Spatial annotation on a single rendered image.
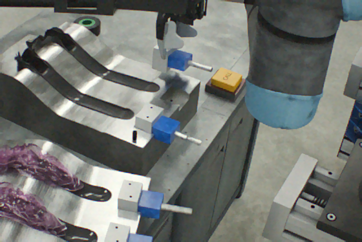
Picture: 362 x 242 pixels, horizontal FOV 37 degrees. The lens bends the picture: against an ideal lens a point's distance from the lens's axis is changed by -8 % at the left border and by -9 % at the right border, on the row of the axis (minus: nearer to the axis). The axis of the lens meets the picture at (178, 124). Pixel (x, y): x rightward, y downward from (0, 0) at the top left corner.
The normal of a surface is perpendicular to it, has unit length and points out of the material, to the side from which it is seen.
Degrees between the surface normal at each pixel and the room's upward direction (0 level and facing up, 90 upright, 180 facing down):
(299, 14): 90
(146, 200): 0
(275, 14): 90
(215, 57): 0
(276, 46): 90
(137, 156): 90
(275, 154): 0
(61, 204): 27
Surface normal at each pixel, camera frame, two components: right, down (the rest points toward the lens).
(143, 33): 0.08, -0.77
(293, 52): -0.25, 0.60
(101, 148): -0.44, 0.54
